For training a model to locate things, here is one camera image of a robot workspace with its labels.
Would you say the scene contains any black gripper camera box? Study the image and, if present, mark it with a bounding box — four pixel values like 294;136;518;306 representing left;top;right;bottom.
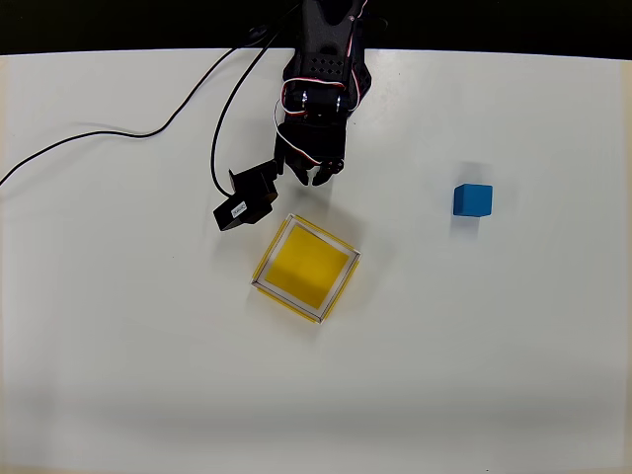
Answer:
212;158;279;233

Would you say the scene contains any yellow square tray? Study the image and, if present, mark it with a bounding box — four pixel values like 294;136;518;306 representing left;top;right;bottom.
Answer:
249;212;363;327

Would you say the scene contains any blue cube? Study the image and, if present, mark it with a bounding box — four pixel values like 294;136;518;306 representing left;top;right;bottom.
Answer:
451;183;495;218

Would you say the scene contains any black camera cable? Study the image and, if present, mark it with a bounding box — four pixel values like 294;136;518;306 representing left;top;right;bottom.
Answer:
209;14;302;197

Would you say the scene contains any red white arm wire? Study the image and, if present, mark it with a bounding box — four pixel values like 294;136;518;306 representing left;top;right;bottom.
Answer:
347;0;372;63

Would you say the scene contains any red white gripper wire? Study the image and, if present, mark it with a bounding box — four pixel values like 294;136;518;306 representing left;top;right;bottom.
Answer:
273;79;347;168

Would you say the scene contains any thin black white cable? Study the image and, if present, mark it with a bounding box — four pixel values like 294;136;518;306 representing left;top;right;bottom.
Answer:
0;2;305;188

